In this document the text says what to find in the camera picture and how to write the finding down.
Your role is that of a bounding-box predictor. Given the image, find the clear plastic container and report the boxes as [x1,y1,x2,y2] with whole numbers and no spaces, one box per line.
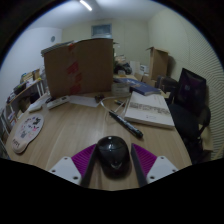
[111,82,130,96]

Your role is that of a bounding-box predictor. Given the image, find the cluttered shelf unit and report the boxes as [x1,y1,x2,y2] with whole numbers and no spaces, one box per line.
[0,68,46,158]

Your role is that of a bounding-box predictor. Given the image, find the large brown cardboard box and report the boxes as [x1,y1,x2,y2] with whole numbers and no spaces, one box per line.
[43,37,115,98]

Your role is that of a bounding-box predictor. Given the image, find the black marker pen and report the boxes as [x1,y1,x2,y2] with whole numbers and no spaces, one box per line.
[108,110,144,139]

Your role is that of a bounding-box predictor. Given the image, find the white remote control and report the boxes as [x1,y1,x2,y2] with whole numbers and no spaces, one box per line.
[45,95,71,110]

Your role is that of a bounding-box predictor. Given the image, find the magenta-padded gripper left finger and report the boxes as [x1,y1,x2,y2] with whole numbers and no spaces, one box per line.
[48,143,98,188]

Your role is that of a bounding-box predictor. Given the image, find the blue book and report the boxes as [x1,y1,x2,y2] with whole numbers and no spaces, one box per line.
[113,77,162,97]

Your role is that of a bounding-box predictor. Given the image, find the small black clip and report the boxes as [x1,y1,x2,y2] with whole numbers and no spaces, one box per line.
[94,94,106,103]

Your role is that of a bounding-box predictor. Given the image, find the stack of papers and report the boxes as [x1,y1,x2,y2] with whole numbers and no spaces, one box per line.
[40,40,76,56]

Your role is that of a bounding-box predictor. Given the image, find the grey door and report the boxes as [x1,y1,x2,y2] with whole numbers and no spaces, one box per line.
[91,23,113,38]

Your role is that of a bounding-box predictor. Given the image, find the white paper sheet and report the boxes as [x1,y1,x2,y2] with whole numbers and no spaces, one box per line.
[68,94,102,108]

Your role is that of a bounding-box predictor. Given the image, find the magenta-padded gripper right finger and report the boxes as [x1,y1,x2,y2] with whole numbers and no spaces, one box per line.
[130,143,179,188]

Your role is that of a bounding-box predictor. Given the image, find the black bag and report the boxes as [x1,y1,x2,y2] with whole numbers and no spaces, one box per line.
[114,61,133,75]

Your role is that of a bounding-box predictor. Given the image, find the tall open cardboard box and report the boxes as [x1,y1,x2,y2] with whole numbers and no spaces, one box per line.
[146,46,170,81]

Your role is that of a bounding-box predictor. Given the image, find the ceiling tube light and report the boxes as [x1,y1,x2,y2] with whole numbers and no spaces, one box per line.
[79,0,93,12]

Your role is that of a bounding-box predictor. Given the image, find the black computer mouse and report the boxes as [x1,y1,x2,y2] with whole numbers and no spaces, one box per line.
[95,135,132,179]

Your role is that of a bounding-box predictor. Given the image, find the white cable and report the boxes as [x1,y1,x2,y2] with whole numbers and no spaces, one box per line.
[99,94,131,118]

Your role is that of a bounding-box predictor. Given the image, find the black office chair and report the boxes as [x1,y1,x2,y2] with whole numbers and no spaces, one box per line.
[168,67,212,161]

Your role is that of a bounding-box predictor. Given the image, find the white book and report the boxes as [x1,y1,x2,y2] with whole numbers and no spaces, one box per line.
[123,90,176,130]

